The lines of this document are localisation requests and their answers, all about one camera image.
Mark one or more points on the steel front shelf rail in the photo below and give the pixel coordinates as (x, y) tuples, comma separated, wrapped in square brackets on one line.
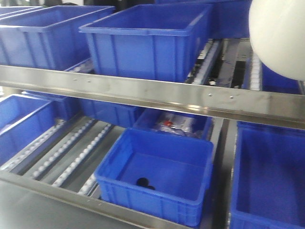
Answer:
[(287, 110)]

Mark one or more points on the white roller track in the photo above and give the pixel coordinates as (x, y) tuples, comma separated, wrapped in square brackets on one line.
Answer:
[(83, 149)]

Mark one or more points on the blue crate upper left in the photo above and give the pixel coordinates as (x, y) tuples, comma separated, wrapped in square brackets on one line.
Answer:
[(48, 38)]

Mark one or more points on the black round objects in crate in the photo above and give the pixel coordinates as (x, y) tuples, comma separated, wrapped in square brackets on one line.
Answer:
[(144, 182)]

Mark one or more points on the blue crate lower left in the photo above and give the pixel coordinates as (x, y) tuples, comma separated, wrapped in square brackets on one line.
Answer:
[(22, 120)]

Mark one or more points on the blue crate upper centre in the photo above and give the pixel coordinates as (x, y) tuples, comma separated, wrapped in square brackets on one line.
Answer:
[(152, 41)]

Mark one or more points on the white plastic bin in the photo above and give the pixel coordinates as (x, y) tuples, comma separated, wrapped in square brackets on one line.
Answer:
[(277, 35)]

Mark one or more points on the blue crate lower centre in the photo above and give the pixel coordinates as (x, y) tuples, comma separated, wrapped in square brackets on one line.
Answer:
[(179, 167)]

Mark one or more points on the blue crate with bagged items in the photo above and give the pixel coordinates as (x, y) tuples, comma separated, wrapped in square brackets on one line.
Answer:
[(175, 123)]

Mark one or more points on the blue crate lower right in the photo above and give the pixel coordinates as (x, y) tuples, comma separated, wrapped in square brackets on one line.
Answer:
[(269, 178)]

